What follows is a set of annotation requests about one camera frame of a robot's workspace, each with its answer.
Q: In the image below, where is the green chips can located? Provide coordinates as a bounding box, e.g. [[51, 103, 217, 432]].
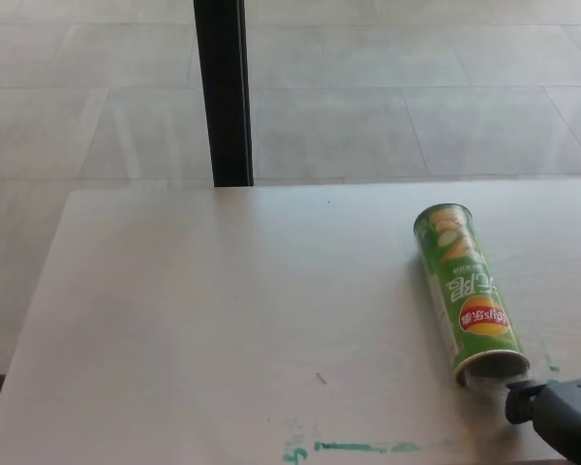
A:
[[413, 202, 532, 389]]

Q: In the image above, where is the black vertical post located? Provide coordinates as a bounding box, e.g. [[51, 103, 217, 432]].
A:
[[193, 0, 255, 188]]

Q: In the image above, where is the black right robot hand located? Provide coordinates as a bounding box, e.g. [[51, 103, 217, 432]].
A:
[[504, 375, 581, 465]]

